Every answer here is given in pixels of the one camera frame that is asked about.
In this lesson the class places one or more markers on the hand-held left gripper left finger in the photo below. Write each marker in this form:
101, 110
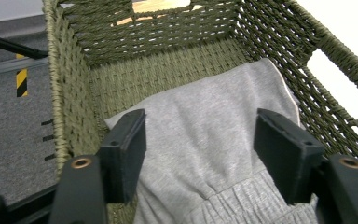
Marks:
124, 155

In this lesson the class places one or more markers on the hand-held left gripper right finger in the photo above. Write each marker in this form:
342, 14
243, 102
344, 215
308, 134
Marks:
287, 155

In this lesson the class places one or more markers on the green woven basket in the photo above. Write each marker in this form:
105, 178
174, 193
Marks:
121, 84

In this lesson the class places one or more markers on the grey pants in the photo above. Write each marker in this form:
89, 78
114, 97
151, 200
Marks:
199, 124

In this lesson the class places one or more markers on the yellow black striped tape strip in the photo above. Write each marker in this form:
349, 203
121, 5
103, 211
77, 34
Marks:
21, 82

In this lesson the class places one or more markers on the wooden table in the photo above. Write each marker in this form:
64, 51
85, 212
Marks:
158, 5

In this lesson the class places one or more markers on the black metal stand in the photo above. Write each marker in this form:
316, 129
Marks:
12, 46

